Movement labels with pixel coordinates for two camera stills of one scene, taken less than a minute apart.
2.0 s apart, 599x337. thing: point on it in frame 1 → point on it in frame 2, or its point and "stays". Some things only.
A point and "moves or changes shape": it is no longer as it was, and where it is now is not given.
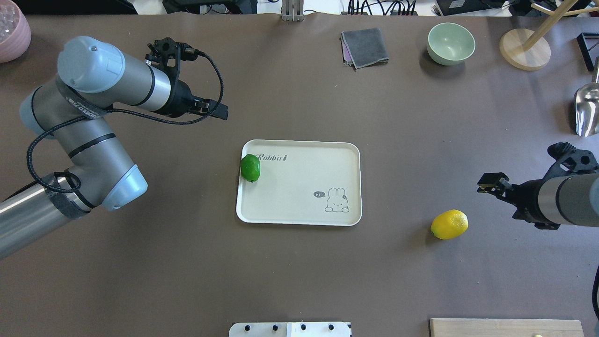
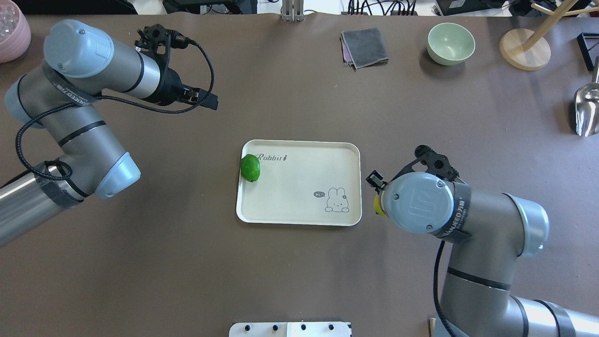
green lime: [250, 167] stays
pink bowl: [15, 34] stays
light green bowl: [449, 44] stays
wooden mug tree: [527, 49] stays
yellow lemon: [449, 225] moves or changes shape
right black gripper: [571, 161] → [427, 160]
